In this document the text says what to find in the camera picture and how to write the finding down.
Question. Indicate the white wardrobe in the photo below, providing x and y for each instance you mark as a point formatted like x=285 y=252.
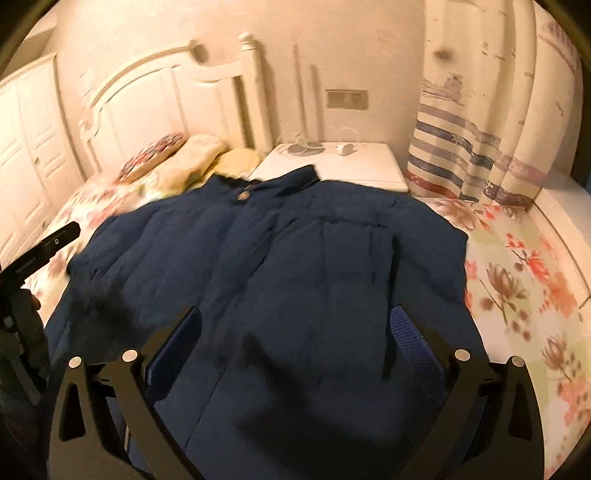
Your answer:
x=39 y=168

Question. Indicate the cream yellow pillow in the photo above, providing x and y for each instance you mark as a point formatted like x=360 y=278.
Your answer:
x=200 y=157

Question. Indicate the dark patterned pillow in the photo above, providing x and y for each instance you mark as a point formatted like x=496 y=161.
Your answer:
x=150 y=157

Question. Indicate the floral bed quilt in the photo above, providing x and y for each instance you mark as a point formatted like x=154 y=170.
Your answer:
x=518 y=298

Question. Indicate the white wooden headboard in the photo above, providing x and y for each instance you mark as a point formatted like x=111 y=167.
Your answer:
x=170 y=91

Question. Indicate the striped nautical curtain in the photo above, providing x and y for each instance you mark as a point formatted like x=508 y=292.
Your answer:
x=496 y=97

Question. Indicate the white bedside table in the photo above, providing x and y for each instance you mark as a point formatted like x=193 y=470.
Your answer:
x=372 y=165

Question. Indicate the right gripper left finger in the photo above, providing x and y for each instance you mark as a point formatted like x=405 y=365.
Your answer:
x=105 y=425

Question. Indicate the wall socket plate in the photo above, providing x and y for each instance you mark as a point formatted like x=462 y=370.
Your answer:
x=348 y=99

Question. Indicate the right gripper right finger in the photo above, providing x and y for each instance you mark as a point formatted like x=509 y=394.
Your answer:
x=489 y=423

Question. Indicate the thin white floor lamp pole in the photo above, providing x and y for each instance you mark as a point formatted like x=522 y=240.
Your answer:
x=299 y=143

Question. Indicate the white charger with cable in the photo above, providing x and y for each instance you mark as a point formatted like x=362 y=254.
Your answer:
x=345 y=149

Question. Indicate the navy blue puffer jacket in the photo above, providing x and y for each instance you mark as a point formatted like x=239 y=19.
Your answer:
x=293 y=376

